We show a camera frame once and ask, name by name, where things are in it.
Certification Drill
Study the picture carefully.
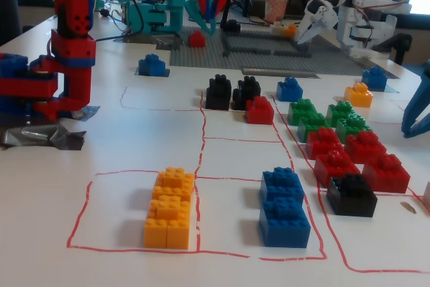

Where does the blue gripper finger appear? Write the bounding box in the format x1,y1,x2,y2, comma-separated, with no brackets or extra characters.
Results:
402,117,430,139
401,61,430,132

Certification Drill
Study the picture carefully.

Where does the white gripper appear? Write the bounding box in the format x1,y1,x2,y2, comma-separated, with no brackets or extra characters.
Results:
211,0,339,44

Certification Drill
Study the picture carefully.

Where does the blue toy brick block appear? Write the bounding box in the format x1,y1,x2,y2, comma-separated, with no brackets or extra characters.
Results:
138,53,167,77
257,196,312,249
361,67,388,93
260,167,305,204
275,77,304,103

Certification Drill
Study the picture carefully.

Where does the small red brick block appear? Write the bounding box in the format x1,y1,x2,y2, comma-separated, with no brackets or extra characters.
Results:
187,30,207,48

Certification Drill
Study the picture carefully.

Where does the red toy brick block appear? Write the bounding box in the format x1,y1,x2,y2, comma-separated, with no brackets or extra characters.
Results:
361,153,411,194
245,95,275,125
314,150,361,188
305,127,344,161
343,130,388,164

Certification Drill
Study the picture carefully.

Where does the yellow toy brick block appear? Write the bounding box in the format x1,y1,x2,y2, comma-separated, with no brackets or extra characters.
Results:
151,165,196,203
343,82,374,108
143,195,191,250

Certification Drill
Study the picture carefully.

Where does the green toy brick block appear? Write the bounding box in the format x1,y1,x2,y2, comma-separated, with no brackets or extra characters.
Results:
297,112,331,143
287,97,318,126
335,114,372,145
325,100,357,127

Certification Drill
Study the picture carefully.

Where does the black toy brick block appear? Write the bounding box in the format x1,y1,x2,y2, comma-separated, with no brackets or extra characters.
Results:
326,173,378,218
232,75,262,111
205,73,233,111

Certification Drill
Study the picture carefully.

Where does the patterned paper cup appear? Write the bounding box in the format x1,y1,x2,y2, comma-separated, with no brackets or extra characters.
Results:
264,0,290,26

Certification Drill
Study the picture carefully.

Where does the small white brick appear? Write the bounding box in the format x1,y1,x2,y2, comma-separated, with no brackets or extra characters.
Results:
269,21,286,36

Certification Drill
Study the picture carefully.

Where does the grey flat strip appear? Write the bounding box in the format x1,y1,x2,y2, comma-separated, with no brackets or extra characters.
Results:
241,67,320,80

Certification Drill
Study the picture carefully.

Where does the grey studded baseplate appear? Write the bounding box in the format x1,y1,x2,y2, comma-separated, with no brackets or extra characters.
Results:
169,26,400,79

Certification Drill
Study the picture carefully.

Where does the brown paper scrap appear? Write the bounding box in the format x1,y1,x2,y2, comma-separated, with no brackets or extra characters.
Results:
399,201,418,215

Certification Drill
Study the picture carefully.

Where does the silver duct tape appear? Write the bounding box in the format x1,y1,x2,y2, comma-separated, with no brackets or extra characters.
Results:
112,33,184,51
0,105,101,151

